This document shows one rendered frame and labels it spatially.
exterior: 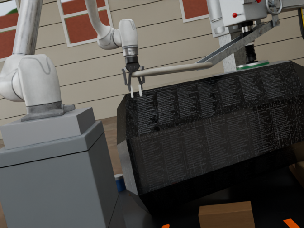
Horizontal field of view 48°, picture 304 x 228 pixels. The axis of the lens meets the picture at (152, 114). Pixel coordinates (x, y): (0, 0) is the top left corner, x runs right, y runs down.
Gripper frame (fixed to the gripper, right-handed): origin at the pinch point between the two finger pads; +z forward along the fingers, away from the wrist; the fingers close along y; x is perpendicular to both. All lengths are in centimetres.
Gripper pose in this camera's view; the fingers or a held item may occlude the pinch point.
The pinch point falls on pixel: (135, 91)
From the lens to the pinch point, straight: 199.5
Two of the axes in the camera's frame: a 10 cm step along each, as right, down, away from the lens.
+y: 9.6, -1.5, 2.2
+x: -2.4, -0.6, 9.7
